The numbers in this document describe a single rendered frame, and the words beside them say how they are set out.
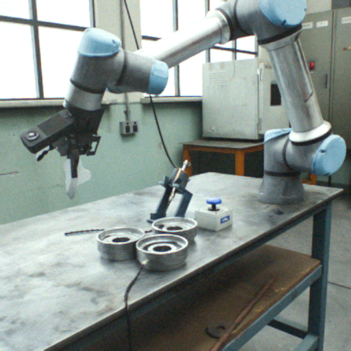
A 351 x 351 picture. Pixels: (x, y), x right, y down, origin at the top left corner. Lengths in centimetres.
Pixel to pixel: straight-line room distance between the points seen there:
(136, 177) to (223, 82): 104
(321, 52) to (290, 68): 365
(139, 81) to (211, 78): 249
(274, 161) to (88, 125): 60
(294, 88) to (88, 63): 53
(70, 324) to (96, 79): 45
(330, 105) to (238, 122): 172
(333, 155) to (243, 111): 203
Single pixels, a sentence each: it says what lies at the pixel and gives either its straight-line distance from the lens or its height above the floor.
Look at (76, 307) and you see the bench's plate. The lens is 67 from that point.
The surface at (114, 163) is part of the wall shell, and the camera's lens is 282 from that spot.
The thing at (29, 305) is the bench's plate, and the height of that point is 80.
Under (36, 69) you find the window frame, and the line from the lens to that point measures 256.
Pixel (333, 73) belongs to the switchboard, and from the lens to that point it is 462.
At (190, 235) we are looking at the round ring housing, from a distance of 87.
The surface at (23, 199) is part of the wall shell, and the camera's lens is 248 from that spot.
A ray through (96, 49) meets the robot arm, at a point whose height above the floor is 122.
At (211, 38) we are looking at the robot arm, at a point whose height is 128.
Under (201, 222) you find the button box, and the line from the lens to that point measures 99.
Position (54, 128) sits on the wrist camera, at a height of 107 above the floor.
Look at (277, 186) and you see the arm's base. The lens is 122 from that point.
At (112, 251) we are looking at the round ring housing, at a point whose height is 82.
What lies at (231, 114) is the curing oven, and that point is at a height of 101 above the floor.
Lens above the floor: 112
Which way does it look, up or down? 11 degrees down
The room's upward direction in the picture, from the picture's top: 1 degrees counter-clockwise
